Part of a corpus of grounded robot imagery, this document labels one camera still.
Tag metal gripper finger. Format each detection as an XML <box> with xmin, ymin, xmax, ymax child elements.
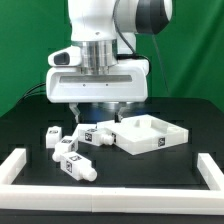
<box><xmin>69</xmin><ymin>103</ymin><xmax>80</xmax><ymax>123</ymax></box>
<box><xmin>114</xmin><ymin>102</ymin><xmax>127</xmax><ymax>123</ymax></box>

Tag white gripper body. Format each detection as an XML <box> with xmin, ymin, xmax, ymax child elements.
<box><xmin>46</xmin><ymin>59</ymin><xmax>149</xmax><ymax>103</ymax></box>

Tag white square tabletop part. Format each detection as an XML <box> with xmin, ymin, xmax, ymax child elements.
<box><xmin>97</xmin><ymin>114</ymin><xmax>189</xmax><ymax>155</ymax></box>

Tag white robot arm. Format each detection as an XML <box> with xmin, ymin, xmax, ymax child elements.
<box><xmin>46</xmin><ymin>0</ymin><xmax>172</xmax><ymax>119</ymax></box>

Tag white U-shaped fence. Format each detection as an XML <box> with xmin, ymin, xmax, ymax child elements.
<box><xmin>0</xmin><ymin>148</ymin><xmax>224</xmax><ymax>215</ymax></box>

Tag black cables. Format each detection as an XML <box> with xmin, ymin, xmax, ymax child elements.
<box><xmin>19</xmin><ymin>82</ymin><xmax>48</xmax><ymax>103</ymax></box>

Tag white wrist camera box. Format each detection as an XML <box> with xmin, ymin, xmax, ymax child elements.
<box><xmin>48</xmin><ymin>46</ymin><xmax>82</xmax><ymax>67</ymax></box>

